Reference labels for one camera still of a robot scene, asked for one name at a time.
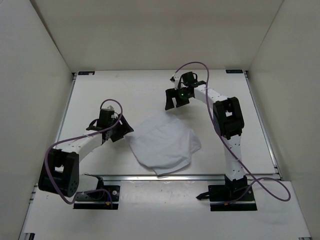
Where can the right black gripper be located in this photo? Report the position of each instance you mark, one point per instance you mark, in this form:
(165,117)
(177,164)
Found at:
(170,94)

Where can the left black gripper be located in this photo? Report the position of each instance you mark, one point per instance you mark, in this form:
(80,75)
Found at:
(125,128)

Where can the white skirt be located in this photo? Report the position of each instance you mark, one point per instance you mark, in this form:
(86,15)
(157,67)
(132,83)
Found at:
(163,144)

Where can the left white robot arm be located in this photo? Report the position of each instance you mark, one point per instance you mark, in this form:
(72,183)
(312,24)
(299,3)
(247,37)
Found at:
(60,173)

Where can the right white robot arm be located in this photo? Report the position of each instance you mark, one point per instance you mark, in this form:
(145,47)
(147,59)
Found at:
(226,113)

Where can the right blue label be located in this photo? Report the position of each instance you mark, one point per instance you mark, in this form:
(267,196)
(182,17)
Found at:
(233,71)

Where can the blue label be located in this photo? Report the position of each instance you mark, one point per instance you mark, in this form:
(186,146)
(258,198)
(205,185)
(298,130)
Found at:
(86,73)
(233,71)

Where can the left blue label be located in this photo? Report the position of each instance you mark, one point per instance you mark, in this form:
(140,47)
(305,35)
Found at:
(86,73)

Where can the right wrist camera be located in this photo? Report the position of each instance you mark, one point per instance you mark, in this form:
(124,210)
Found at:
(176,79)

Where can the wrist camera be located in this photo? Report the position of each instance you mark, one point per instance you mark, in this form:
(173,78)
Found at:
(176,79)
(110,108)

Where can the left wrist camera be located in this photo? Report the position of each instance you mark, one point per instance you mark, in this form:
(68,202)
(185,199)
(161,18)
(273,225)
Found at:
(110,108)

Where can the aluminium rail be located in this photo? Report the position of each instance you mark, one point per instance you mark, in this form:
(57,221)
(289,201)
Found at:
(201,177)

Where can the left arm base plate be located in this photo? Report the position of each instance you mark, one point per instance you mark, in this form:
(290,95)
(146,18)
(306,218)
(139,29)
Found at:
(99,200)

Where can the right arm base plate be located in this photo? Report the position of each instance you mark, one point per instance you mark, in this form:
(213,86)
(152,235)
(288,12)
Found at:
(223,200)

